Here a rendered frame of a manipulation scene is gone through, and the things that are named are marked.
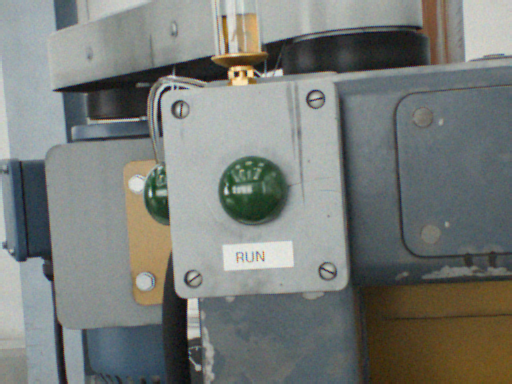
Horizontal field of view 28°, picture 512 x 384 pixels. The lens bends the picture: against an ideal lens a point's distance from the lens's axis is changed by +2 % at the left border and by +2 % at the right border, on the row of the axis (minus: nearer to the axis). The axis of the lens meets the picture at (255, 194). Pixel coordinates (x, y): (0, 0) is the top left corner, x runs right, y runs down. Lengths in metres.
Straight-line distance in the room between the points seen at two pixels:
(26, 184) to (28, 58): 4.59
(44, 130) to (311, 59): 4.90
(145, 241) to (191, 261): 0.44
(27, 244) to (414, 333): 0.35
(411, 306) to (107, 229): 0.30
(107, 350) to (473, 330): 0.35
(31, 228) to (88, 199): 0.06
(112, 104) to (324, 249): 0.53
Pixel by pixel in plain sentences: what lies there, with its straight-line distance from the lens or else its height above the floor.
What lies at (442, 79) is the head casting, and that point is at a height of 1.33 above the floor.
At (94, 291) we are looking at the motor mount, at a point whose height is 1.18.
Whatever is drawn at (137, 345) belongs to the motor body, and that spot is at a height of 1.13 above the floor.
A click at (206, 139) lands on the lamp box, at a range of 0.44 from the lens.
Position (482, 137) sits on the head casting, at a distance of 0.48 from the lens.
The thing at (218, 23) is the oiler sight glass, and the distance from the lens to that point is 0.51.
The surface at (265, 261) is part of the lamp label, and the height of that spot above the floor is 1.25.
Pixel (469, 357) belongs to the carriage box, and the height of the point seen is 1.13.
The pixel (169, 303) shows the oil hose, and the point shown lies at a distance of 0.51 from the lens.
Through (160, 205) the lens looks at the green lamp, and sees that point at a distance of 0.45.
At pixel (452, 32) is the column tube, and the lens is 0.98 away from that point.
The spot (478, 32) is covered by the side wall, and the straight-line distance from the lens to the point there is 5.69.
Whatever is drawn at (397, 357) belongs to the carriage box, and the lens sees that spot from 0.79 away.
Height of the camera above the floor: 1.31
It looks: 3 degrees down
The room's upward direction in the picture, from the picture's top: 4 degrees counter-clockwise
